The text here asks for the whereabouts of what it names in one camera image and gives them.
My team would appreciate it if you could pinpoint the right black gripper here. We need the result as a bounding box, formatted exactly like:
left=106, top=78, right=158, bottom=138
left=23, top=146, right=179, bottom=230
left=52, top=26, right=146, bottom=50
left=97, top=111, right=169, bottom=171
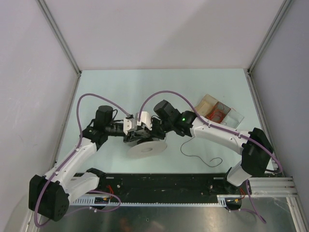
left=144, top=116, right=173, bottom=141

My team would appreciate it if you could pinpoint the white perforated cable spool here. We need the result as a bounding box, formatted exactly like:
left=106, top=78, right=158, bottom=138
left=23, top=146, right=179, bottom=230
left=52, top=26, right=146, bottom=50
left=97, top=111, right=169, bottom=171
left=126, top=138, right=168, bottom=159

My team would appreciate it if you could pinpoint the brown thin wire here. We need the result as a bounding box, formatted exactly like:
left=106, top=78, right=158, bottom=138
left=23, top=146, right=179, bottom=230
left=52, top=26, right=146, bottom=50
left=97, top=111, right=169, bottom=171
left=164, top=134, right=223, bottom=168

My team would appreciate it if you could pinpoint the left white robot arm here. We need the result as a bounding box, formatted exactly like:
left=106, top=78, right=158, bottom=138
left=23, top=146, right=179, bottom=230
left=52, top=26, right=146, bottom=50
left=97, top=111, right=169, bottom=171
left=28, top=105, right=152, bottom=221

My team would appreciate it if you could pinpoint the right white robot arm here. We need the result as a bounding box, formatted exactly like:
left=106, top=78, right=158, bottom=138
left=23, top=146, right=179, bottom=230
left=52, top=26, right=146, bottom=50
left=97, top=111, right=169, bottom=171
left=154, top=100, right=273, bottom=194

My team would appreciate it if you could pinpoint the smoky grey plastic bin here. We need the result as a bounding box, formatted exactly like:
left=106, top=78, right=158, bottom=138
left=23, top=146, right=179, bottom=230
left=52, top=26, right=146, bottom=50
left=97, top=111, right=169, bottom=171
left=206, top=101, right=231, bottom=123

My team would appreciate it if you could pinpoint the clear plastic bin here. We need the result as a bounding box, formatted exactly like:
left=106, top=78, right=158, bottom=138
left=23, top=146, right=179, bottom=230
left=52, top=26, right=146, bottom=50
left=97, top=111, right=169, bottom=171
left=221, top=109, right=244, bottom=129

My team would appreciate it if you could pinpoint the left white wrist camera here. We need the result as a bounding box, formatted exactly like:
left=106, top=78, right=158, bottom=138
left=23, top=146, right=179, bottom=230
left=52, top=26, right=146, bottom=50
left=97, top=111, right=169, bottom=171
left=123, top=113, right=141, bottom=135

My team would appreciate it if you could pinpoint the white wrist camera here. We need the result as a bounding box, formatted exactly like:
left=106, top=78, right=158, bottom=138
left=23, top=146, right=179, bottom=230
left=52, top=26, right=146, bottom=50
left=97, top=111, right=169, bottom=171
left=137, top=111, right=152, bottom=131
left=123, top=113, right=141, bottom=135

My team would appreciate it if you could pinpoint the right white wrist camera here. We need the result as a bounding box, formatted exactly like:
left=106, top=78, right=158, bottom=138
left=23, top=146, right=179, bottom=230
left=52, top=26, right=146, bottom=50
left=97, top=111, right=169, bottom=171
left=137, top=111, right=152, bottom=131

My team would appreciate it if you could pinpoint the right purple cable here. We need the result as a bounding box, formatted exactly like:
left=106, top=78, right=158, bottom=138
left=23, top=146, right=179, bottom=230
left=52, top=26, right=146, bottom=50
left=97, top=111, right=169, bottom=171
left=139, top=90, right=283, bottom=174

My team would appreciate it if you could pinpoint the purple cable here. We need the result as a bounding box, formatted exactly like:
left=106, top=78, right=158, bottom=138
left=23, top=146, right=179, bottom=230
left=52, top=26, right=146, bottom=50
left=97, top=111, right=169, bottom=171
left=33, top=92, right=132, bottom=228
left=139, top=90, right=283, bottom=174

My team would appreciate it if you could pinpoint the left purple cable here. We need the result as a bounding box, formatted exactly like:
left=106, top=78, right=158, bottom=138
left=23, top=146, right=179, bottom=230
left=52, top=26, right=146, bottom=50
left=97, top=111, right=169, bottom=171
left=33, top=92, right=132, bottom=228

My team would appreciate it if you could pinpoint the red wire bundle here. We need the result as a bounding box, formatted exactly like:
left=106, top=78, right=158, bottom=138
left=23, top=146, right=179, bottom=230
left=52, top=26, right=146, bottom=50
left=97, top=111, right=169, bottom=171
left=207, top=103, right=230, bottom=124

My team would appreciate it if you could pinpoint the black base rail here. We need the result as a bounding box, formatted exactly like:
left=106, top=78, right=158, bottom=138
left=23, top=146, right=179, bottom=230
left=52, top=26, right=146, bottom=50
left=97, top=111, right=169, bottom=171
left=72, top=172, right=252, bottom=203

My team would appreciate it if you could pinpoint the white slotted cable duct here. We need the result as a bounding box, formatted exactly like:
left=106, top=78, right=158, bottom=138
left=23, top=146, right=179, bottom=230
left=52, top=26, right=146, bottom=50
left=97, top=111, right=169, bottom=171
left=71, top=195, right=242, bottom=207

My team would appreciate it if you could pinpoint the left aluminium corner post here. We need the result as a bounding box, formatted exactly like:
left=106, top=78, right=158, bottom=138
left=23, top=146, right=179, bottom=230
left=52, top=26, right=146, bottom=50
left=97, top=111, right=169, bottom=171
left=35, top=0, right=81, bottom=75

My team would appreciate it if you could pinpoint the aluminium corner post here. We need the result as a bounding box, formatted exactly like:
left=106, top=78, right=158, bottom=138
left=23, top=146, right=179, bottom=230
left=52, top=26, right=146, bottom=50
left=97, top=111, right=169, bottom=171
left=35, top=0, right=81, bottom=75
left=247, top=0, right=294, bottom=73

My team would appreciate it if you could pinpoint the right aluminium corner post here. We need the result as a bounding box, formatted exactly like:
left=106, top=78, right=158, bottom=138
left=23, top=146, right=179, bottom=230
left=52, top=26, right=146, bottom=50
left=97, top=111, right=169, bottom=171
left=247, top=0, right=294, bottom=73

